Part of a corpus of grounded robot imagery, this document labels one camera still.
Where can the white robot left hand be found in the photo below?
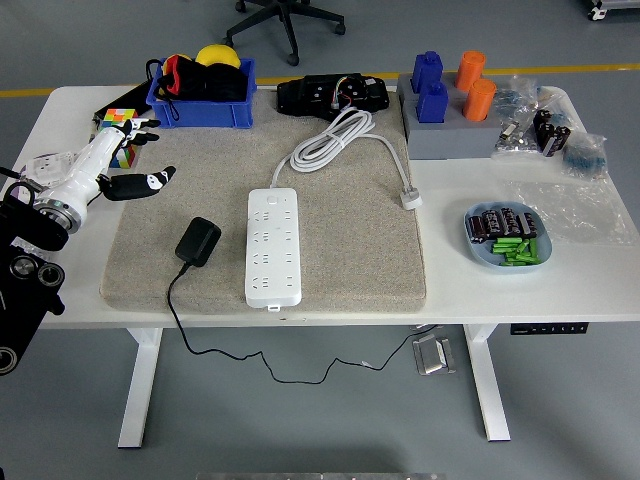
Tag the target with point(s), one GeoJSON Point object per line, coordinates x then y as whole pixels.
{"type": "Point", "coordinates": [85, 165]}

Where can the black plug adapter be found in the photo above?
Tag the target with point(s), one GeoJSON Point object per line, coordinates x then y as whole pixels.
{"type": "Point", "coordinates": [197, 240]}

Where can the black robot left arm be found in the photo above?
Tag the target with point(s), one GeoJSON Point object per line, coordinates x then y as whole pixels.
{"type": "Point", "coordinates": [20, 300]}

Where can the colourful puzzle cube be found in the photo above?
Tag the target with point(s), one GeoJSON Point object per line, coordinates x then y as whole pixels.
{"type": "Point", "coordinates": [117, 115]}

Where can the purple tray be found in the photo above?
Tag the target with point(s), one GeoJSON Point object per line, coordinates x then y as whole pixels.
{"type": "Point", "coordinates": [20, 189]}

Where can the long black box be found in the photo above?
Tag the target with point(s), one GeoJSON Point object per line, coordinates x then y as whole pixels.
{"type": "Point", "coordinates": [125, 97]}

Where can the blue plastic bin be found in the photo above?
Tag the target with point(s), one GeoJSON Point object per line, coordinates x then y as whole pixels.
{"type": "Point", "coordinates": [200, 112]}

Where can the black bag with red trim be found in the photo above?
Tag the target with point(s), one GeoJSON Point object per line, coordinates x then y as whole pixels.
{"type": "Point", "coordinates": [220, 82]}

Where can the large yellow ball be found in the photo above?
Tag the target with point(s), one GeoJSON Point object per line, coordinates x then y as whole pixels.
{"type": "Point", "coordinates": [217, 54]}

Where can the white power strip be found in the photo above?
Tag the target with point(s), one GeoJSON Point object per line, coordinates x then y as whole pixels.
{"type": "Point", "coordinates": [272, 250]}

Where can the white table leg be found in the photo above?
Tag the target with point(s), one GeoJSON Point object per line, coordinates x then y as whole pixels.
{"type": "Point", "coordinates": [137, 390]}
{"type": "Point", "coordinates": [487, 390]}

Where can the black electronic device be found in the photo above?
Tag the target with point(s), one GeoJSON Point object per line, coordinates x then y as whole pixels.
{"type": "Point", "coordinates": [310, 95]}

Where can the black office chair base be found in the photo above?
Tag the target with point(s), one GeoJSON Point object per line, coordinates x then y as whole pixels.
{"type": "Point", "coordinates": [287, 20]}

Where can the grey-brown mat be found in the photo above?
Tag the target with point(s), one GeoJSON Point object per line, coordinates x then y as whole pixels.
{"type": "Point", "coordinates": [350, 250]}

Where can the blue square block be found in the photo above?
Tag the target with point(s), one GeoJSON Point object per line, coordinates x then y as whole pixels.
{"type": "Point", "coordinates": [426, 70]}
{"type": "Point", "coordinates": [432, 102]}

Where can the grey block holder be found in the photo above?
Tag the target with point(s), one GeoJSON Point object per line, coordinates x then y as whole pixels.
{"type": "Point", "coordinates": [450, 140]}

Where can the silver foot pedal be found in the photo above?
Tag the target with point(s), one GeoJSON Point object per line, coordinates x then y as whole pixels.
{"type": "Point", "coordinates": [432, 355]}

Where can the black capacitor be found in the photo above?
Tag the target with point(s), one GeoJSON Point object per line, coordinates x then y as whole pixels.
{"type": "Point", "coordinates": [529, 225]}
{"type": "Point", "coordinates": [492, 222]}
{"type": "Point", "coordinates": [511, 221]}
{"type": "Point", "coordinates": [476, 229]}

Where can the orange cylinder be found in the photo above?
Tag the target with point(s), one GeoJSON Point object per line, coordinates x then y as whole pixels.
{"type": "Point", "coordinates": [470, 67]}
{"type": "Point", "coordinates": [479, 100]}

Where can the light blue plate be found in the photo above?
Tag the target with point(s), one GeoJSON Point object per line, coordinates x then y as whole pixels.
{"type": "Point", "coordinates": [480, 255]}

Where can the green battery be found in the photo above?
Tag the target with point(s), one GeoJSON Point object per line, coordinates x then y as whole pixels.
{"type": "Point", "coordinates": [523, 248]}
{"type": "Point", "coordinates": [514, 261]}
{"type": "Point", "coordinates": [533, 250]}
{"type": "Point", "coordinates": [505, 242]}
{"type": "Point", "coordinates": [505, 248]}

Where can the bag of silver parts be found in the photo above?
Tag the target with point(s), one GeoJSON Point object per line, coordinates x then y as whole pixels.
{"type": "Point", "coordinates": [515, 140]}

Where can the bag of small blue parts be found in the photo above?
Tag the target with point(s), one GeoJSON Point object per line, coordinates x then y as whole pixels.
{"type": "Point", "coordinates": [515, 97]}

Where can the bag of black capacitors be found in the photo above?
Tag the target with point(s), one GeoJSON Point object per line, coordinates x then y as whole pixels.
{"type": "Point", "coordinates": [552, 135]}

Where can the empty clear plastic bag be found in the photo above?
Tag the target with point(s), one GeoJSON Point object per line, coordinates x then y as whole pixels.
{"type": "Point", "coordinates": [575, 210]}

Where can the black table control panel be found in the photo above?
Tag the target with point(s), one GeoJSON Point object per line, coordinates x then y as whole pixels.
{"type": "Point", "coordinates": [550, 329]}

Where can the bag of blue components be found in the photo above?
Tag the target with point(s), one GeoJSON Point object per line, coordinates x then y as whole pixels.
{"type": "Point", "coordinates": [585, 157]}

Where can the white wall socket panel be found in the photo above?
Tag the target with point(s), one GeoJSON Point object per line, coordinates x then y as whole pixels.
{"type": "Point", "coordinates": [47, 167]}

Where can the white cart frame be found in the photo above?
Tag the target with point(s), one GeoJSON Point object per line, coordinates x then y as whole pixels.
{"type": "Point", "coordinates": [597, 12]}

